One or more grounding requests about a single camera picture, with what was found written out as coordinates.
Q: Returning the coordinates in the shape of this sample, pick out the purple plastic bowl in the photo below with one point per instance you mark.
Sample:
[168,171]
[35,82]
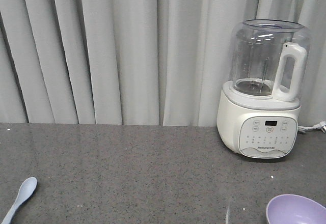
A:
[292,208]

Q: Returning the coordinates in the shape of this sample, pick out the grey pleated curtain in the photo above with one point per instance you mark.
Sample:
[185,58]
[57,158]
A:
[136,62]

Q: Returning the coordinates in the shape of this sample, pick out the white blender with clear jar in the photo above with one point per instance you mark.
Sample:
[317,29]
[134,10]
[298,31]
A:
[260,103]

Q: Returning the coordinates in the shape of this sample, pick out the light blue plastic spoon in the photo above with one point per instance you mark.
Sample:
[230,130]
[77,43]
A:
[26,190]

